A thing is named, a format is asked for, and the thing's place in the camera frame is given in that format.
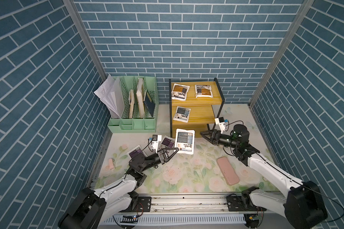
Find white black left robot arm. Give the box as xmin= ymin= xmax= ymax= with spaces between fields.
xmin=58 ymin=148 xmax=179 ymax=229

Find teal coffee bag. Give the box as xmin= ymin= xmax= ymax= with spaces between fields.
xmin=174 ymin=129 xmax=195 ymax=155
xmin=173 ymin=106 xmax=191 ymax=123

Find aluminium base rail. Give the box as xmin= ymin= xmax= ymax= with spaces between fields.
xmin=62 ymin=191 xmax=313 ymax=229

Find thick cream book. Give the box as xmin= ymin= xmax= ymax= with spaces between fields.
xmin=136 ymin=78 xmax=145 ymax=118

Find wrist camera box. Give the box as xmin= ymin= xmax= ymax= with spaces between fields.
xmin=148 ymin=135 xmax=161 ymax=153
xmin=215 ymin=117 xmax=228 ymax=133

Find purple coffee bag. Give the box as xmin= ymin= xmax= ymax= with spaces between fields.
xmin=159 ymin=136 xmax=175 ymax=150
xmin=127 ymin=145 xmax=146 ymax=159

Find floral table mat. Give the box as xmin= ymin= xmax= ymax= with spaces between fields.
xmin=93 ymin=103 xmax=287 ymax=195

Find wooden black-frame three-tier shelf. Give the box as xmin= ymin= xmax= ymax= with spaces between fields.
xmin=169 ymin=78 xmax=225 ymax=137

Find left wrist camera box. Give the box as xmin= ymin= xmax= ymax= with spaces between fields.
xmin=148 ymin=135 xmax=161 ymax=153

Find yellow coffee bag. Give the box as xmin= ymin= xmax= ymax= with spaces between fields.
xmin=195 ymin=85 xmax=214 ymax=98
xmin=171 ymin=84 xmax=190 ymax=101

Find thin beige book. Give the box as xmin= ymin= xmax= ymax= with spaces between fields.
xmin=129 ymin=89 xmax=135 ymax=119

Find green plastic file organizer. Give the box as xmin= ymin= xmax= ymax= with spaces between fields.
xmin=108 ymin=76 xmax=159 ymax=134

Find purple coffee bag left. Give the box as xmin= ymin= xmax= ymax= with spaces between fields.
xmin=127 ymin=145 xmax=146 ymax=159

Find white paper sheets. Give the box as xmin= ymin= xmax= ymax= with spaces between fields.
xmin=94 ymin=74 xmax=125 ymax=119

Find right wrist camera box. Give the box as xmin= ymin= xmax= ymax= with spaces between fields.
xmin=215 ymin=117 xmax=228 ymax=133

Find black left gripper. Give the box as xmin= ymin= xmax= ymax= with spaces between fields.
xmin=139 ymin=150 xmax=177 ymax=173

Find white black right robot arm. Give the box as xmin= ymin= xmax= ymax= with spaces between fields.
xmin=200 ymin=124 xmax=328 ymax=229

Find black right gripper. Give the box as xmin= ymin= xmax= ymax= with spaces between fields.
xmin=200 ymin=130 xmax=238 ymax=150

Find pink eyeglass case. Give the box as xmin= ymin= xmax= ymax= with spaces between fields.
xmin=217 ymin=157 xmax=240 ymax=186

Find dark navy notebook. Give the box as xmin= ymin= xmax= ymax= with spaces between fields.
xmin=143 ymin=91 xmax=156 ymax=117

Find purple coffee bag upper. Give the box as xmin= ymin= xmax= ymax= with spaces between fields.
xmin=159 ymin=136 xmax=175 ymax=150

